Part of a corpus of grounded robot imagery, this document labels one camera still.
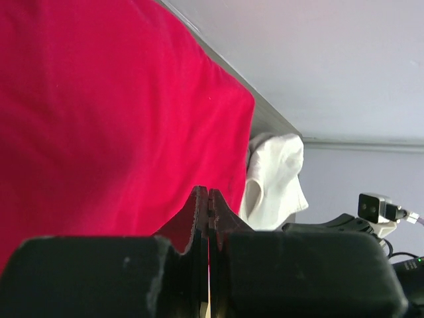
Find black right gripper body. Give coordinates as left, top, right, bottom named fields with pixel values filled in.
left=282, top=213, right=374, bottom=234

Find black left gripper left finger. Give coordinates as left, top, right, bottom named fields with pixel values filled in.
left=1, top=187, right=207, bottom=317

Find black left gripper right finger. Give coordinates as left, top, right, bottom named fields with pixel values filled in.
left=209, top=189, right=408, bottom=317

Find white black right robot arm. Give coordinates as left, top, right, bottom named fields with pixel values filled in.
left=281, top=213, right=423, bottom=317

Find white bucket hat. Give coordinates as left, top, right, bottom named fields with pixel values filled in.
left=238, top=132, right=309, bottom=231

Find red folded cloth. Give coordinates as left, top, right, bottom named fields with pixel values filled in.
left=1, top=1, right=255, bottom=264

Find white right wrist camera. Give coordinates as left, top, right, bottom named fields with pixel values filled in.
left=358, top=193, right=405, bottom=239

